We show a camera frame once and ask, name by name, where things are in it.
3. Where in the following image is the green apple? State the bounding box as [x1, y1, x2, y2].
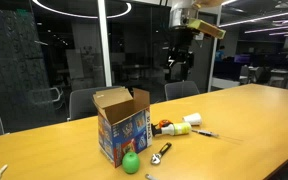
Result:
[121, 151, 141, 175]

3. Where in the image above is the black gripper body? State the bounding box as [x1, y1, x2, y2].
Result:
[166, 29, 196, 64]

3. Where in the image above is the pen on table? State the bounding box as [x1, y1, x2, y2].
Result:
[191, 128, 243, 143]

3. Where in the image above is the background office chair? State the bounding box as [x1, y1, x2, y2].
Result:
[239, 64, 252, 84]

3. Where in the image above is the white paper door sign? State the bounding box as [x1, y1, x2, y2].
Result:
[194, 31, 205, 41]

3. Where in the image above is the chair behind glass wall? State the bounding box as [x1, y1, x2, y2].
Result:
[28, 85, 67, 111]

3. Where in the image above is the black handled adjustable wrench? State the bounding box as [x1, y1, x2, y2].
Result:
[150, 142, 173, 166]

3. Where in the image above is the white pillar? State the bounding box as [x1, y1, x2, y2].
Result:
[96, 0, 113, 88]

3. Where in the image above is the ring ceiling light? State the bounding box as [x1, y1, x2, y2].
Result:
[31, 0, 133, 20]

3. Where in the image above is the background white desk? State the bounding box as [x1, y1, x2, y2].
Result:
[268, 68, 288, 89]

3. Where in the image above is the open cardboard snack box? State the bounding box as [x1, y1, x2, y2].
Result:
[92, 87, 153, 169]

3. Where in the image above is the person in blue shirt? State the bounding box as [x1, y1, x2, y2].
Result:
[214, 45, 227, 63]

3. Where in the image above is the white paper cup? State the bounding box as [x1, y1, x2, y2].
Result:
[182, 112, 203, 127]

